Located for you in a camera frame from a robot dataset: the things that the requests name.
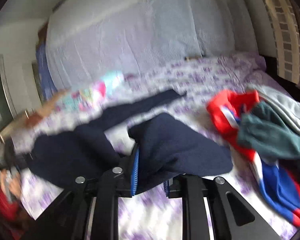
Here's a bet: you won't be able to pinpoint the blue patterned cloth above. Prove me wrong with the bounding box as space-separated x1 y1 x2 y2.
36 42 57 100

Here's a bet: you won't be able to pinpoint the grey garment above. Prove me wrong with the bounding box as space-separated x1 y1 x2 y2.
245 84 300 135

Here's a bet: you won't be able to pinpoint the purple floral bed sheet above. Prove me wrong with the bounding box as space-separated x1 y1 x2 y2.
13 54 296 239

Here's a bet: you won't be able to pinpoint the brown pillow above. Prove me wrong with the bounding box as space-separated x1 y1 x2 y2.
25 89 68 128

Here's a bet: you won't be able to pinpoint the dark green garment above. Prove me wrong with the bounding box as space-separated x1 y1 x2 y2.
237 101 300 160

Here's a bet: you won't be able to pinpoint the red blue white garment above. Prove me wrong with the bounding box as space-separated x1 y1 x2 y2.
206 89 300 227

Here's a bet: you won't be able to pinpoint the colourful folded quilt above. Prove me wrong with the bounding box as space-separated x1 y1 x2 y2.
57 71 125 111

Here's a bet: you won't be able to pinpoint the white lace mosquito net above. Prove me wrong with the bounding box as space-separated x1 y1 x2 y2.
46 0 258 89

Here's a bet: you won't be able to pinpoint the beige checked curtain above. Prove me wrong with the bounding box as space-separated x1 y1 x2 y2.
262 0 300 87

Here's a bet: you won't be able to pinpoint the wooden bed headboard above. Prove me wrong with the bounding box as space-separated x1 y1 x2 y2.
0 110 29 144

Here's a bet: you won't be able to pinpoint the red sleeve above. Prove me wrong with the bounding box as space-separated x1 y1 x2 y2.
0 187 22 230

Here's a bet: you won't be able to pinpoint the person's left hand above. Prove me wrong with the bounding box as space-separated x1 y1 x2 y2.
0 170 21 199

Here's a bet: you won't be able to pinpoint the dark navy pants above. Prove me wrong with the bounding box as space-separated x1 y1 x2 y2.
25 89 233 193

